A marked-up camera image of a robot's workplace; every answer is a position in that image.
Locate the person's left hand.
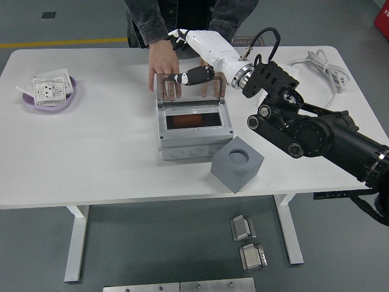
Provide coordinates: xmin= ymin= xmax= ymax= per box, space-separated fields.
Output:
xmin=197 ymin=57 xmax=220 ymax=99

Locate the person's right hand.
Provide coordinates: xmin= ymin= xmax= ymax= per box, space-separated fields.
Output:
xmin=148 ymin=39 xmax=183 ymax=102

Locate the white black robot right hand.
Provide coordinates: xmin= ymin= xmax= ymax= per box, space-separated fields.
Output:
xmin=165 ymin=28 xmax=253 ymax=88

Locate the orange cylinder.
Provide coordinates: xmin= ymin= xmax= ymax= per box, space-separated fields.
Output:
xmin=173 ymin=114 xmax=203 ymax=127

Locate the grey electrical box with lid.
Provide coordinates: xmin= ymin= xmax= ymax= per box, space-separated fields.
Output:
xmin=155 ymin=72 xmax=234 ymax=162

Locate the grey cube with round hole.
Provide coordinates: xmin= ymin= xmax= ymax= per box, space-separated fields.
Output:
xmin=210 ymin=136 xmax=264 ymax=195

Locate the person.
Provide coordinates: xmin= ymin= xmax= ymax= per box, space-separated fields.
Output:
xmin=123 ymin=0 xmax=218 ymax=60

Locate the dark floor sign with lettering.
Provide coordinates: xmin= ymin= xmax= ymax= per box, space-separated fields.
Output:
xmin=230 ymin=36 xmax=265 ymax=47

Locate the yellow floor tape line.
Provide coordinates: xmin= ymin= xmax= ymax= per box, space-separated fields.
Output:
xmin=0 ymin=36 xmax=128 ymax=49

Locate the white socket panel with holes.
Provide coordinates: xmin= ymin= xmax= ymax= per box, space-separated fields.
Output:
xmin=32 ymin=77 xmax=68 ymax=107

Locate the purple bowl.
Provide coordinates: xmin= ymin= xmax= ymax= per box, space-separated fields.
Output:
xmin=22 ymin=75 xmax=78 ymax=111

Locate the silver metal block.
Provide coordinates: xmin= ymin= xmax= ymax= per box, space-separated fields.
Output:
xmin=230 ymin=215 xmax=258 ymax=242
xmin=239 ymin=243 xmax=269 ymax=271

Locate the black table control panel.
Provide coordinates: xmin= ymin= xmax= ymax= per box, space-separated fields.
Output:
xmin=314 ymin=191 xmax=348 ymax=200

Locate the white table leg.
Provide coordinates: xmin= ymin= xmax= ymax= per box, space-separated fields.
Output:
xmin=273 ymin=193 xmax=305 ymax=265
xmin=64 ymin=205 xmax=91 ymax=283

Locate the red object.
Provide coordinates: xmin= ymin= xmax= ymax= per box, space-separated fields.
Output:
xmin=373 ymin=7 xmax=389 ymax=31

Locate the grey metal plate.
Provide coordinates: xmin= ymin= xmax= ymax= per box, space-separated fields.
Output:
xmin=102 ymin=282 xmax=181 ymax=292
xmin=179 ymin=277 xmax=256 ymax=292

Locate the white power cable with plug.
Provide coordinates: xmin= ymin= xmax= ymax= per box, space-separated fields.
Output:
xmin=288 ymin=50 xmax=352 ymax=109

